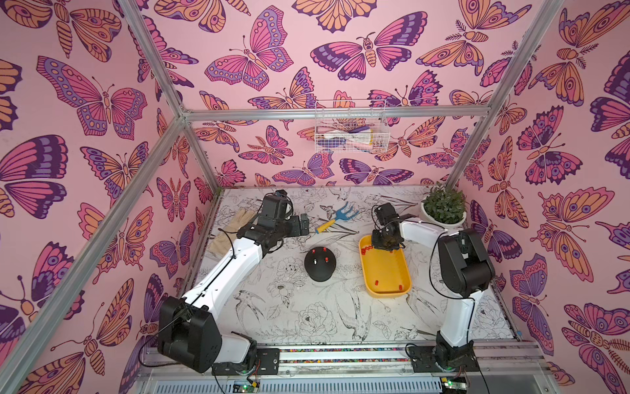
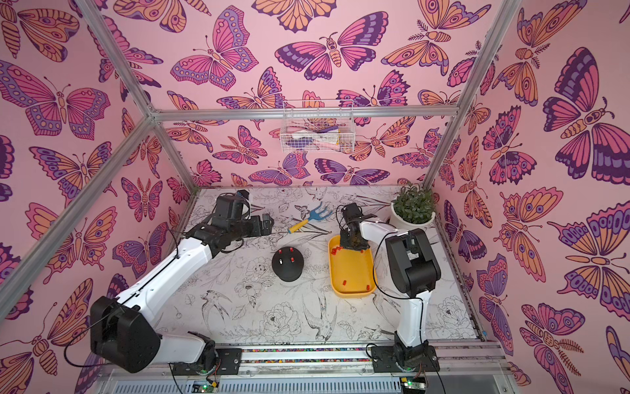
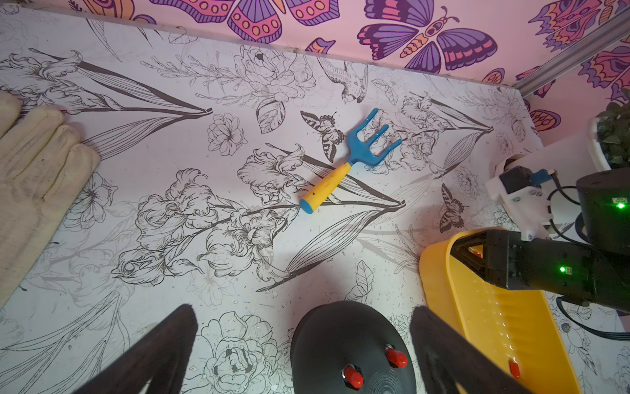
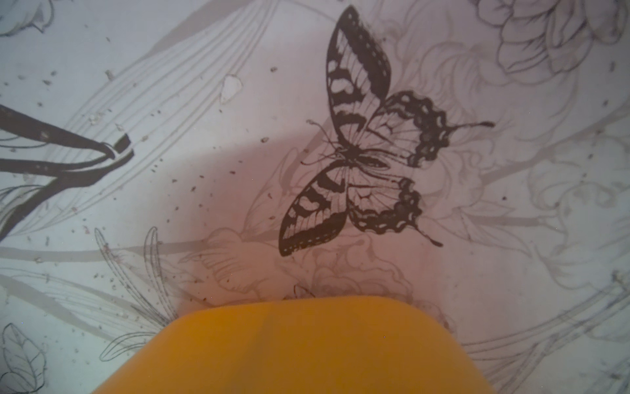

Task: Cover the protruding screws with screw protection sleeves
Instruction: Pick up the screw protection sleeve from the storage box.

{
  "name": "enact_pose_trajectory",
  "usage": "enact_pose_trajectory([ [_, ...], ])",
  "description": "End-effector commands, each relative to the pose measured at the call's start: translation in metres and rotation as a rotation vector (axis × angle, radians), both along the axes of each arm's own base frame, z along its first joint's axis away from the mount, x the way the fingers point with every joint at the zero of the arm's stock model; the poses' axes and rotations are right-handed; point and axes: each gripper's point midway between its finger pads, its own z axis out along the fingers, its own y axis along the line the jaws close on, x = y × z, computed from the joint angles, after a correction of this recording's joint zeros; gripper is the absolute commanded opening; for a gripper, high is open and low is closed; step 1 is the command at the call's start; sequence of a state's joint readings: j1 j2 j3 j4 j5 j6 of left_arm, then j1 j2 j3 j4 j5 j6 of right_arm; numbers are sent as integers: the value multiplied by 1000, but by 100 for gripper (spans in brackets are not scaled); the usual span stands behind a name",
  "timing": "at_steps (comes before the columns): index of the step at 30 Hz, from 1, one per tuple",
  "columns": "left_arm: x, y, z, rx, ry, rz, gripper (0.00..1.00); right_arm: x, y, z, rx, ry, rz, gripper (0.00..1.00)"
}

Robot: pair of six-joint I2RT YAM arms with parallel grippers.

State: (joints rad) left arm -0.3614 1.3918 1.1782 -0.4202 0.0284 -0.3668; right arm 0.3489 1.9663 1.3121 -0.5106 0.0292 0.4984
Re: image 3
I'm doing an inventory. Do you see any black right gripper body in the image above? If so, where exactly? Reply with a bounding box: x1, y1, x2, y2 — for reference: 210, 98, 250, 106
484, 164, 630, 314

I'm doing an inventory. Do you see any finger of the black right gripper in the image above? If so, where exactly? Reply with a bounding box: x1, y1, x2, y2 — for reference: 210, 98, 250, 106
451, 229, 507, 286

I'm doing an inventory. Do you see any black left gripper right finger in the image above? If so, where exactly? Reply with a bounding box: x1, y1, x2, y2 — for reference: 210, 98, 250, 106
409, 306, 530, 393

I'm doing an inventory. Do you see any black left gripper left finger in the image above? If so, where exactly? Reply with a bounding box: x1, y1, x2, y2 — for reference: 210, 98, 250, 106
77, 304, 198, 393

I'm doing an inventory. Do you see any red screw sleeve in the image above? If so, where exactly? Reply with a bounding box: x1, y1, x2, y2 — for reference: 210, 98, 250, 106
386, 346, 409, 368
342, 364, 364, 390
509, 360, 521, 379

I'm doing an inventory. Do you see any black round screw base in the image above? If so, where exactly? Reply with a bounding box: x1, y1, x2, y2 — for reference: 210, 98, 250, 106
290, 300, 417, 393

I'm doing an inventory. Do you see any yellow plastic tray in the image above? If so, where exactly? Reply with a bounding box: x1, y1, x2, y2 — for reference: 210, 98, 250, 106
418, 231, 582, 393

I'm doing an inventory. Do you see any potted green plant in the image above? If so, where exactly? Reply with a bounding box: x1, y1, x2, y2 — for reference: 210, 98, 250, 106
486, 88, 630, 232

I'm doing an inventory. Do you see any blue yellow garden fork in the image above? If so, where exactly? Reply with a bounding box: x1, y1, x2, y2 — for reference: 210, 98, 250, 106
300, 108, 402, 214

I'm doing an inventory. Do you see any cream fabric glove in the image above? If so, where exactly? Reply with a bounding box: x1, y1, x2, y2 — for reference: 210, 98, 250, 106
1, 93, 101, 304

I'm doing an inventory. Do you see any aluminium cage frame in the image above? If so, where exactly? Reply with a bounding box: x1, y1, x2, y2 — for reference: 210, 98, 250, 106
514, 9, 629, 97

